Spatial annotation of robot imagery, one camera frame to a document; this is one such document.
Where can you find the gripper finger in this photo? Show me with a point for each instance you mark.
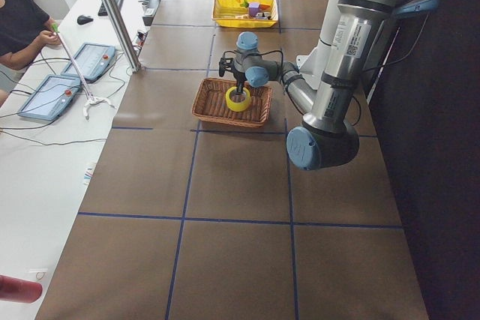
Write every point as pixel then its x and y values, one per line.
pixel 240 91

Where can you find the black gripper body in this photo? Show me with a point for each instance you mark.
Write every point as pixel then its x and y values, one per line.
pixel 239 76

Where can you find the yellow tape roll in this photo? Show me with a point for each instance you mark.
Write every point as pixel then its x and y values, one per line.
pixel 237 103

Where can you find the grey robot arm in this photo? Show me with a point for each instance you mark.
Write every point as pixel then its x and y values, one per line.
pixel 321 84

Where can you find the brown wicker basket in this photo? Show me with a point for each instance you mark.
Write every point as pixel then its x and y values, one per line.
pixel 218 101

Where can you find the toy panda figure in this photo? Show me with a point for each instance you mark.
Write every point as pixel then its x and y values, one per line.
pixel 266 16

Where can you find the purple foam block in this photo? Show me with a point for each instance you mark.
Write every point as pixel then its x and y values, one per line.
pixel 254 8

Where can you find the white reacher grabber tool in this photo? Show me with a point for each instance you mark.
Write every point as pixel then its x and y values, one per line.
pixel 91 99

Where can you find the far blue teach pendant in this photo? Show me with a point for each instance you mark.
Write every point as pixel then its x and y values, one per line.
pixel 94 59

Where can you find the blue teach pendant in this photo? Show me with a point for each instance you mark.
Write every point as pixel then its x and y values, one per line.
pixel 51 98
pixel 94 59

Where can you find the black computer mouse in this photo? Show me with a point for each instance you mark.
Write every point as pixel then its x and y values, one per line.
pixel 84 19

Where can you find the near blue teach pendant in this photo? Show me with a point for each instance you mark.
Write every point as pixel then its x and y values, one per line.
pixel 51 98

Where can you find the seated person in black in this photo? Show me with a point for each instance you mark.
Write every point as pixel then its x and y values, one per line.
pixel 25 30

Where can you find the red cylinder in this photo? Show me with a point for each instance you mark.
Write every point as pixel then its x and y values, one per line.
pixel 19 290

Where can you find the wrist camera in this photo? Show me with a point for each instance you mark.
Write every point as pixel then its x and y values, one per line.
pixel 225 65

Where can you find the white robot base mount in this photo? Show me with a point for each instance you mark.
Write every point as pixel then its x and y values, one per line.
pixel 312 63

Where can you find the aluminium frame post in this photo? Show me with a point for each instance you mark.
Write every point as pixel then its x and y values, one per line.
pixel 122 34

